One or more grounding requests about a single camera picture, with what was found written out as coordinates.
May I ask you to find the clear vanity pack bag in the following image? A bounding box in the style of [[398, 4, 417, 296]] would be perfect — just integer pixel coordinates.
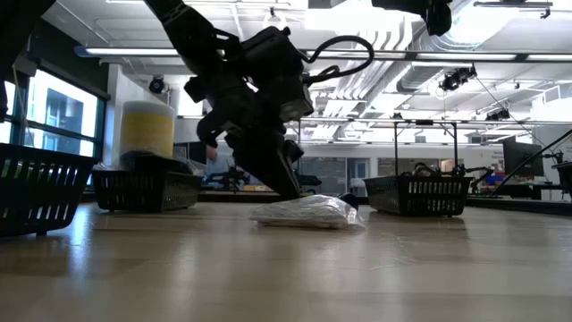
[[248, 194, 366, 232]]

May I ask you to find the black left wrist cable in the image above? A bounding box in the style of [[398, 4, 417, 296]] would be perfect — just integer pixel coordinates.
[[306, 34, 375, 87]]

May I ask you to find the black bar with light strips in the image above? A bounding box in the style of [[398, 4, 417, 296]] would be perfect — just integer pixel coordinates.
[[74, 44, 572, 63]]

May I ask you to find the person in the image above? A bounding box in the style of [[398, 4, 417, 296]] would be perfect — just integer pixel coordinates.
[[204, 145, 238, 178]]

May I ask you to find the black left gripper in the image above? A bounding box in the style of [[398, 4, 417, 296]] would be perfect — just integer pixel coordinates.
[[185, 25, 310, 200]]

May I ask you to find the black ceiling spotlight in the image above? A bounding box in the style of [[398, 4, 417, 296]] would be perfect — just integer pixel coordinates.
[[147, 75, 166, 95]]

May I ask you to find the black background monitor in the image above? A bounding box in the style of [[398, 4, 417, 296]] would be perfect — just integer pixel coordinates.
[[502, 136, 545, 178]]

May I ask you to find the silver ventilation duct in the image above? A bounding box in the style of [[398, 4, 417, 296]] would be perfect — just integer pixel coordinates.
[[395, 0, 522, 95]]

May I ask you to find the yellow canister with white lid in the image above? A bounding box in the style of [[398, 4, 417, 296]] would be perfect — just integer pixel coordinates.
[[118, 100, 176, 156]]

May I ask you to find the large window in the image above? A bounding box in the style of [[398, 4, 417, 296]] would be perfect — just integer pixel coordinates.
[[0, 66, 107, 158]]

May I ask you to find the clear bag with black item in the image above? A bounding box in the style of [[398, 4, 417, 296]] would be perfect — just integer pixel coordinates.
[[118, 150, 156, 175], [178, 156, 206, 176], [147, 151, 197, 176]]

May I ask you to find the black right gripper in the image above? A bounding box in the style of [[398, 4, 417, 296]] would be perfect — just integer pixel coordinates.
[[373, 0, 453, 37]]

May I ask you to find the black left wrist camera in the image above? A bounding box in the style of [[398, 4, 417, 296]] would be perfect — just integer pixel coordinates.
[[274, 80, 315, 123]]

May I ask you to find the black ceiling camera device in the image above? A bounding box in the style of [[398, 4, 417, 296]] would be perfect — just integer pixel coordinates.
[[438, 64, 478, 93]]

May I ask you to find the black plastic basket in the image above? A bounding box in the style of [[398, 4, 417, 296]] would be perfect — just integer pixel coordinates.
[[0, 142, 99, 239], [551, 161, 572, 200], [362, 174, 474, 219], [91, 168, 203, 214]]

